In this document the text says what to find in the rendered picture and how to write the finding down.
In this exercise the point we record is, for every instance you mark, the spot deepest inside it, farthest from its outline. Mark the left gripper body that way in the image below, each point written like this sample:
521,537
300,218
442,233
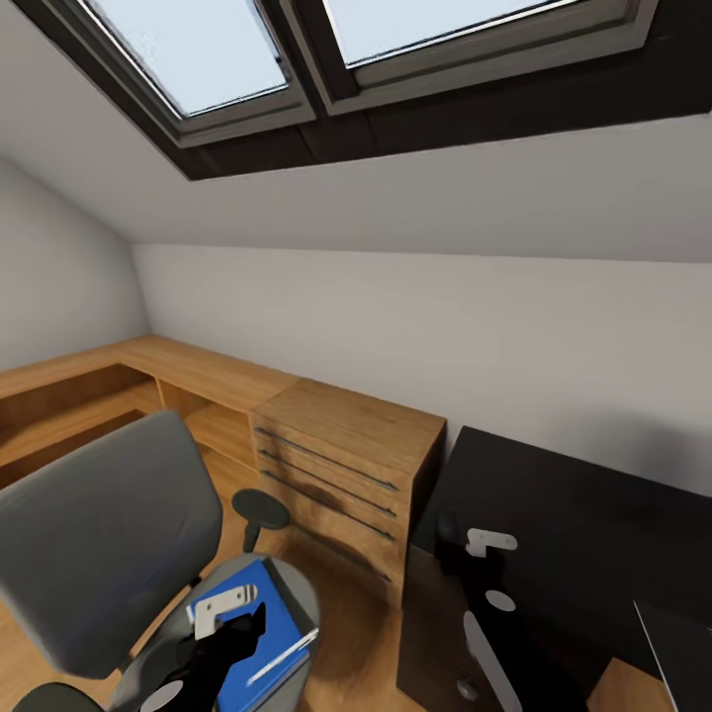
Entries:
233,642

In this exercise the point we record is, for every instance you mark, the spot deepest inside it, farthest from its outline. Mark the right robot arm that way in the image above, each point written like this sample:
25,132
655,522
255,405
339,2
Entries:
521,673

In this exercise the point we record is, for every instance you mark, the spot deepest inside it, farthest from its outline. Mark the mouse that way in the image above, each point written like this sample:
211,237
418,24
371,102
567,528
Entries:
446,526

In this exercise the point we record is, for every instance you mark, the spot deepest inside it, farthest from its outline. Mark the pen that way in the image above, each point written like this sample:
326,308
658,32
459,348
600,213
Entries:
302,643

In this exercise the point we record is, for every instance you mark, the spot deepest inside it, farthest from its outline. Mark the notebook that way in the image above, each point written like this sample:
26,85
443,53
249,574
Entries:
683,651

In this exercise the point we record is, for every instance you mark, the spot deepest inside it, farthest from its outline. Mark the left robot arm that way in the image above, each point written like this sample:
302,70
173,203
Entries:
205,656

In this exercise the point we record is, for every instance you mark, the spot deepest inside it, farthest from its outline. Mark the swivel chair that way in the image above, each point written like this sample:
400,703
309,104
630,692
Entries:
94,546

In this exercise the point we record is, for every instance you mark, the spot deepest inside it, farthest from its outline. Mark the folder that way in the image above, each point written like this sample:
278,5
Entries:
238,692

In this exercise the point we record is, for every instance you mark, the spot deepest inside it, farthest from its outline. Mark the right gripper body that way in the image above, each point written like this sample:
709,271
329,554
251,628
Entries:
457,562

